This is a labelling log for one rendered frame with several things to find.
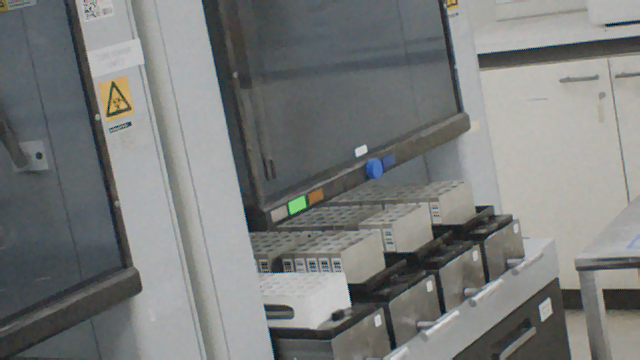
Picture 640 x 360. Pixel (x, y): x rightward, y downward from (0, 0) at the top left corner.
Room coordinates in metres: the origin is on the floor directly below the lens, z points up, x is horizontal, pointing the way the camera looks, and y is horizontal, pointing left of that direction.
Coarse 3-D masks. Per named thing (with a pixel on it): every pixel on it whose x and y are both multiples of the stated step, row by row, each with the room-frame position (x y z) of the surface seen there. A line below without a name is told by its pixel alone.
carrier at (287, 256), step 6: (318, 234) 2.04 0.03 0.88; (324, 234) 2.03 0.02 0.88; (306, 240) 2.02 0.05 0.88; (312, 240) 2.02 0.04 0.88; (294, 246) 1.99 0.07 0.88; (300, 246) 1.99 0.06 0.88; (282, 252) 1.96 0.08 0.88; (288, 252) 1.96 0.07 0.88; (282, 258) 1.96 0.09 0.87; (288, 258) 1.95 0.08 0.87; (288, 264) 1.95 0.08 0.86; (294, 264) 1.95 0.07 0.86; (288, 270) 1.95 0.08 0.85; (294, 270) 1.95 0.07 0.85
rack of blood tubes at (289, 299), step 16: (336, 272) 1.84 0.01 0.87; (272, 288) 1.83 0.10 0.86; (288, 288) 1.82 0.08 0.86; (304, 288) 1.79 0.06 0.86; (320, 288) 1.78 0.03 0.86; (336, 288) 1.81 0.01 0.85; (272, 304) 1.91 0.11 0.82; (288, 304) 1.77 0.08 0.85; (304, 304) 1.76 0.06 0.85; (320, 304) 1.77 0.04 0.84; (336, 304) 1.80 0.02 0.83; (272, 320) 1.79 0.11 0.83; (288, 320) 1.78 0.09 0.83; (304, 320) 1.76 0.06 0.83; (320, 320) 1.77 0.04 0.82
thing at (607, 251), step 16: (624, 208) 2.07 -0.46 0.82; (608, 224) 1.99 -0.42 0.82; (624, 224) 1.97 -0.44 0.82; (608, 240) 1.90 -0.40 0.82; (624, 240) 1.88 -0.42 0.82; (576, 256) 1.85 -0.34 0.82; (592, 256) 1.83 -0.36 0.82; (608, 256) 1.82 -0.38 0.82; (624, 256) 1.80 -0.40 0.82; (592, 272) 1.83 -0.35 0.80; (592, 288) 1.83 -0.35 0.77; (592, 304) 1.83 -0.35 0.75; (592, 320) 1.83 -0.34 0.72; (592, 336) 1.84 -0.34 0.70; (608, 336) 1.85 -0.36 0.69; (592, 352) 1.84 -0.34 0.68; (608, 352) 1.84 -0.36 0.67
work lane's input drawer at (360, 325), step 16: (352, 304) 1.84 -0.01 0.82; (368, 304) 1.82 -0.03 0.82; (336, 320) 1.77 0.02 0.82; (352, 320) 1.77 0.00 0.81; (368, 320) 1.79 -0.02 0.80; (384, 320) 1.83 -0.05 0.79; (272, 336) 1.79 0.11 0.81; (288, 336) 1.77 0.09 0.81; (304, 336) 1.76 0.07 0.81; (320, 336) 1.74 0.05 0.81; (336, 336) 1.73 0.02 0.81; (352, 336) 1.76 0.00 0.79; (368, 336) 1.79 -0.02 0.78; (384, 336) 1.82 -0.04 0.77; (288, 352) 1.76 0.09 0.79; (304, 352) 1.75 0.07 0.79; (320, 352) 1.73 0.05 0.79; (336, 352) 1.72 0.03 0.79; (352, 352) 1.75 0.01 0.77; (368, 352) 1.78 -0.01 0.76; (384, 352) 1.81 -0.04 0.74; (400, 352) 1.77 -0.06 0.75
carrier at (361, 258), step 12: (360, 240) 1.95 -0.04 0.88; (372, 240) 1.97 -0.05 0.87; (336, 252) 1.90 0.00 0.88; (348, 252) 1.91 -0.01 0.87; (360, 252) 1.93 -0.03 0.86; (372, 252) 1.96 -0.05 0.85; (336, 264) 1.90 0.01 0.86; (348, 264) 1.90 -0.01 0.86; (360, 264) 1.93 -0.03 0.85; (372, 264) 1.96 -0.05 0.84; (384, 264) 1.98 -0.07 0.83; (348, 276) 1.90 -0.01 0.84; (360, 276) 1.93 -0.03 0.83
